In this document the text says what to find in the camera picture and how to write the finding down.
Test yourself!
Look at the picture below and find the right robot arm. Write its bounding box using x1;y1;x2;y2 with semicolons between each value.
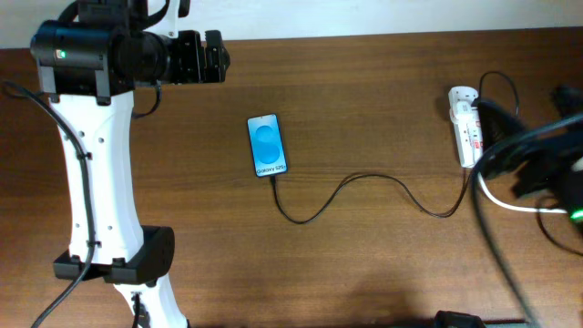
474;86;582;228

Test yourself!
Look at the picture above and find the blue Galaxy smartphone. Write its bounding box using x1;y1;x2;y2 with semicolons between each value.
247;114;288;178

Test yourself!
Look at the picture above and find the white USB charger plug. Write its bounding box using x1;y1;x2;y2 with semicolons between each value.
448;86;478;117

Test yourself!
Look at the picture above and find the black USB charging cable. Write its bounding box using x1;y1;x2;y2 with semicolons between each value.
269;70;520;225

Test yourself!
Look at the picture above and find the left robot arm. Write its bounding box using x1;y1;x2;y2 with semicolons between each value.
30;0;230;327

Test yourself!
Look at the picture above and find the white power strip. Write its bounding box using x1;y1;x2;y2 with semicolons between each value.
450;101;484;169

